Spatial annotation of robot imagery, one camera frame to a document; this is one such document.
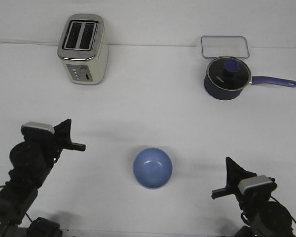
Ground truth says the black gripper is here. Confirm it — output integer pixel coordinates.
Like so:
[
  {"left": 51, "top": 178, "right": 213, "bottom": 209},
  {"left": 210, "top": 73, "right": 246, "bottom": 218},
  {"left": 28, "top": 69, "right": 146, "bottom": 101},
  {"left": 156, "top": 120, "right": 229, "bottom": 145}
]
[
  {"left": 211, "top": 157, "right": 277, "bottom": 216},
  {"left": 23, "top": 119, "right": 86, "bottom": 163}
]

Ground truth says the blue bowl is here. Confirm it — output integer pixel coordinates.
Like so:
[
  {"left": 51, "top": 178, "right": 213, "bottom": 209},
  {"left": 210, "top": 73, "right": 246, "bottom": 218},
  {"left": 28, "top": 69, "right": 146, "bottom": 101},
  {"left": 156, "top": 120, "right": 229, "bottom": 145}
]
[{"left": 133, "top": 147, "right": 173, "bottom": 189}]

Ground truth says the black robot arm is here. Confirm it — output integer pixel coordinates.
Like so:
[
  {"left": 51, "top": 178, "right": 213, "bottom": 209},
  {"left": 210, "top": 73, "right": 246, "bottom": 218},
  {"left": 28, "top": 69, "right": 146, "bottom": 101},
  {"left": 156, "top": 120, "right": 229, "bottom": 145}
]
[
  {"left": 211, "top": 157, "right": 296, "bottom": 237},
  {"left": 0, "top": 119, "right": 86, "bottom": 237}
]

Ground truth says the cream and steel toaster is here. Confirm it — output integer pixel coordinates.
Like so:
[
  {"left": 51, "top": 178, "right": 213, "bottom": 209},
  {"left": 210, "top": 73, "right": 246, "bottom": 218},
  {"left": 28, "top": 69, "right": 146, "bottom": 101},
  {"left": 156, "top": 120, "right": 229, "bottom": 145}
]
[{"left": 57, "top": 13, "right": 109, "bottom": 85}]

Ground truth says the dark blue saucepan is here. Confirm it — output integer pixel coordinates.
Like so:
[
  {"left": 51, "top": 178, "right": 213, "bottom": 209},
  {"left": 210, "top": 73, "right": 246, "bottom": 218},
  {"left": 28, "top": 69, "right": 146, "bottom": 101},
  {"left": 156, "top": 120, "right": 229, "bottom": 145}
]
[{"left": 204, "top": 76, "right": 296, "bottom": 100}]

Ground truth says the glass pot lid blue knob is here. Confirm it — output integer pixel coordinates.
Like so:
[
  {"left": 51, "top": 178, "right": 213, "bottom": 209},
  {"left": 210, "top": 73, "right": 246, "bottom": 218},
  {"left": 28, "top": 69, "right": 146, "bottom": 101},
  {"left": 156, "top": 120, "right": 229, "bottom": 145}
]
[{"left": 206, "top": 56, "right": 252, "bottom": 91}]

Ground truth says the clear blue-rimmed container lid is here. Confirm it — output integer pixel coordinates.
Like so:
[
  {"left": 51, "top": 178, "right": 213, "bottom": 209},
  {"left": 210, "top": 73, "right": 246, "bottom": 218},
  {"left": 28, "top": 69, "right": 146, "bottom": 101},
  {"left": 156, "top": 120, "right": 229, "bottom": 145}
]
[{"left": 200, "top": 36, "right": 250, "bottom": 59}]

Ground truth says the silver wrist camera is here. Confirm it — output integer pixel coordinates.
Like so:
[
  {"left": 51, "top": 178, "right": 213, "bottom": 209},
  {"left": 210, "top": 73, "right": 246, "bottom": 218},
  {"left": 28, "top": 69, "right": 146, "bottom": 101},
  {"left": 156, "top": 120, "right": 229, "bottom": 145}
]
[
  {"left": 21, "top": 121, "right": 55, "bottom": 135},
  {"left": 238, "top": 175, "right": 277, "bottom": 196}
]

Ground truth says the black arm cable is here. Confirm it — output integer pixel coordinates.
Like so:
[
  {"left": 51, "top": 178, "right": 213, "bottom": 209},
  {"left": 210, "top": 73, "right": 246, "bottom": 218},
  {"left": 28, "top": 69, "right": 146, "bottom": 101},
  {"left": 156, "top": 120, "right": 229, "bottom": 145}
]
[{"left": 240, "top": 195, "right": 296, "bottom": 237}]

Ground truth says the white toaster power cord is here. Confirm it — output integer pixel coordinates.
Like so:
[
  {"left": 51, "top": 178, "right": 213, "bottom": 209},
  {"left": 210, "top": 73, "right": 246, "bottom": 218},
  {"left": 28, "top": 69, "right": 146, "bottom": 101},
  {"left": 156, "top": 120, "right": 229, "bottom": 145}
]
[{"left": 0, "top": 40, "right": 60, "bottom": 47}]

